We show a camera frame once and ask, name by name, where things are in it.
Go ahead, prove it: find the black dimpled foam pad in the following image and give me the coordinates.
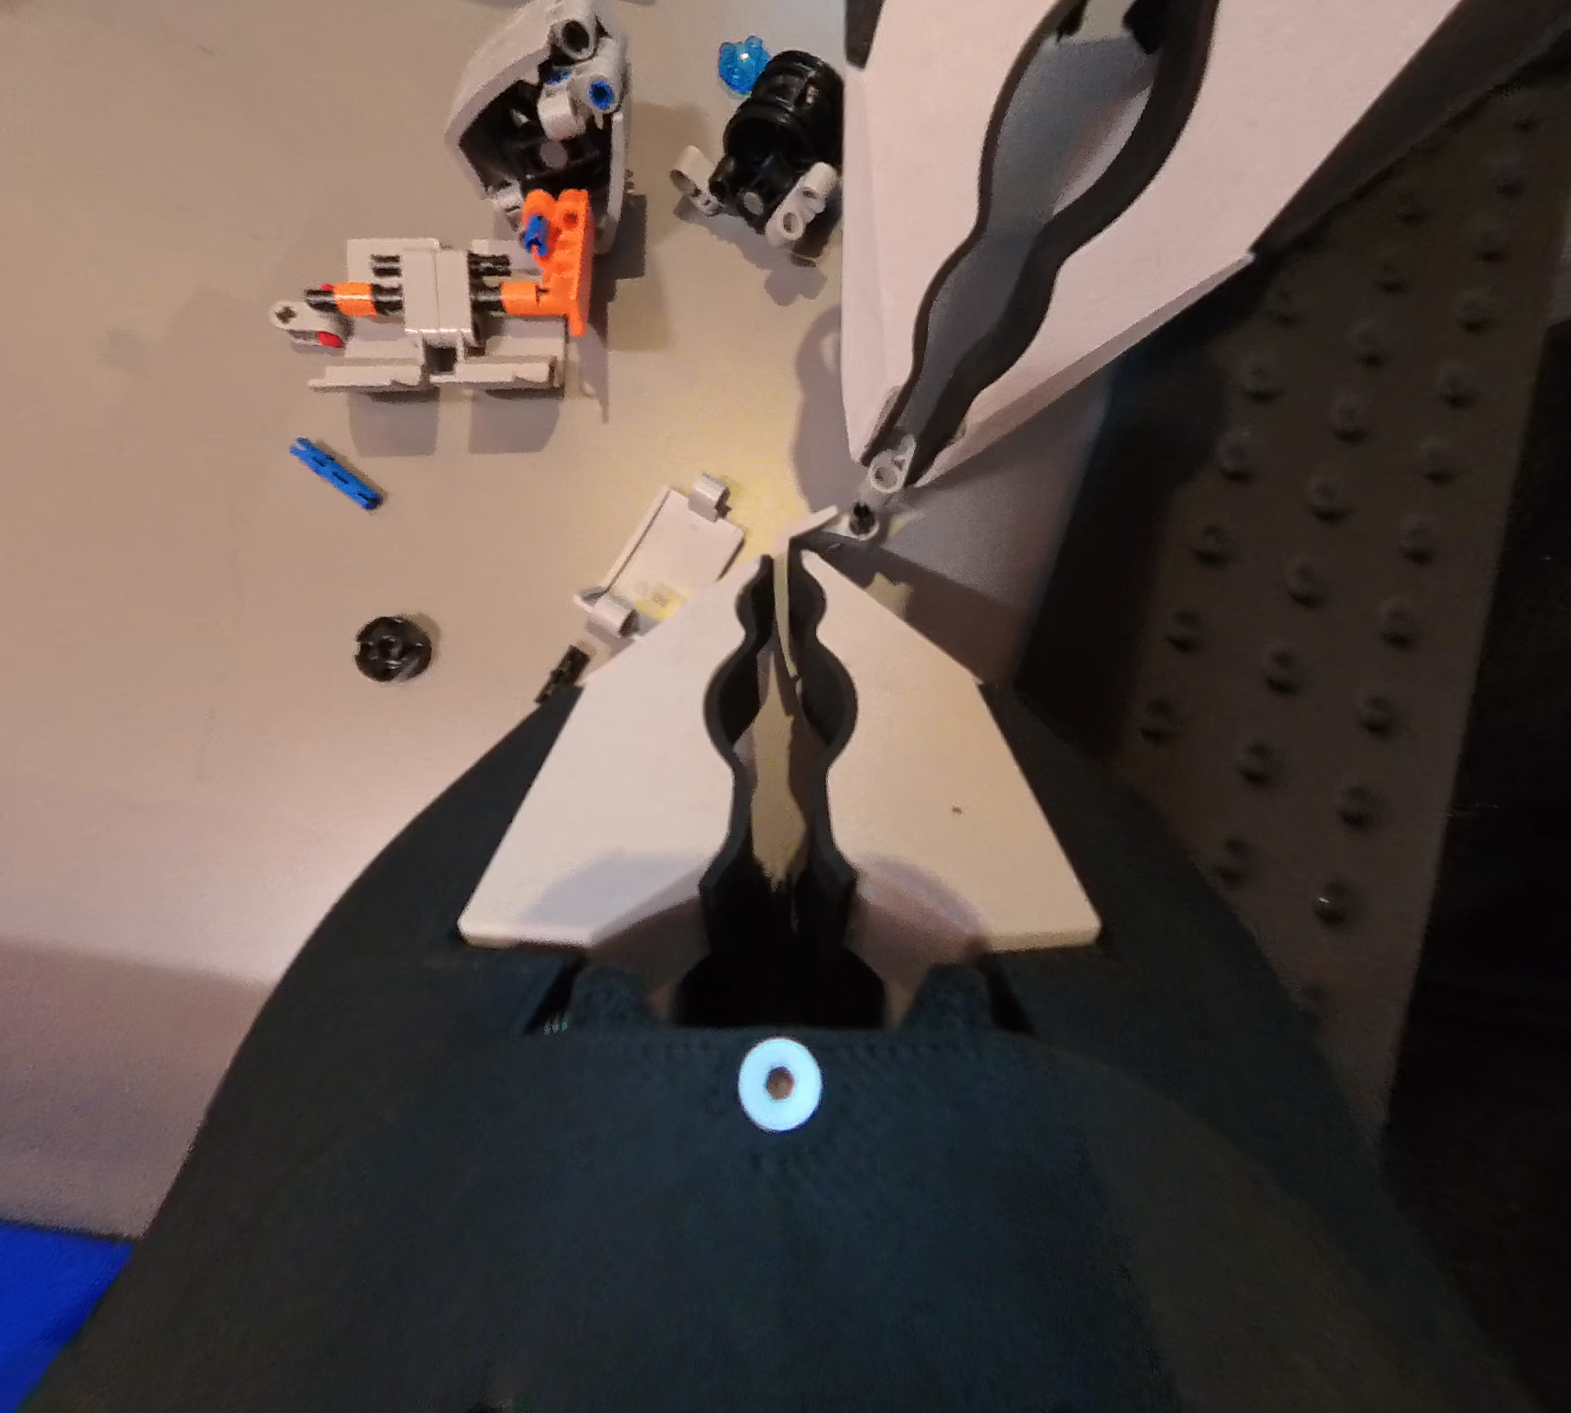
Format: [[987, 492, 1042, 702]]
[[1012, 73, 1571, 1193]]

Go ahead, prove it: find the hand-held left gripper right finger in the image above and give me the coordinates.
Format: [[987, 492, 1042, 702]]
[[782, 548, 1101, 1026]]

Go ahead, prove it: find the dark grey round block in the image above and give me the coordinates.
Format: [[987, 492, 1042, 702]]
[[354, 616, 439, 686]]

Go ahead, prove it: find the grey curved panel piece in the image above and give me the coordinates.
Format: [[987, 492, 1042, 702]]
[[574, 474, 746, 642], [787, 493, 923, 568]]

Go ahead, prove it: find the blue parts bin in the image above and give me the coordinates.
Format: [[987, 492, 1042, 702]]
[[0, 1216, 138, 1413]]

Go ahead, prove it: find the black toy wheel assembly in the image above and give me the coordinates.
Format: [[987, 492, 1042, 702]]
[[672, 51, 845, 257]]

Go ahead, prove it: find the blue long pin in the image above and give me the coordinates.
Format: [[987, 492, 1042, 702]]
[[288, 438, 384, 510]]

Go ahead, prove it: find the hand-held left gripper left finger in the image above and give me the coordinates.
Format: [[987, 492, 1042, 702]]
[[463, 551, 787, 1026]]

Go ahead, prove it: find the grey orange block assembly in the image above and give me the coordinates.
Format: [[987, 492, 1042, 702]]
[[270, 0, 637, 401]]

